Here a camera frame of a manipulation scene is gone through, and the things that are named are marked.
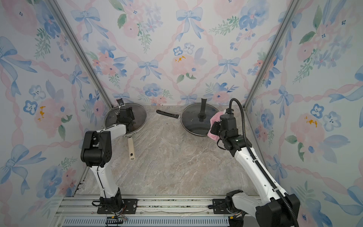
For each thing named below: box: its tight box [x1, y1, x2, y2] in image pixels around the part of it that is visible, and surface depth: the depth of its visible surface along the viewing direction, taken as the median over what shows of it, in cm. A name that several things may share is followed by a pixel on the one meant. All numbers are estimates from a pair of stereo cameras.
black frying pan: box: [155, 103, 220, 137], surface depth 104 cm
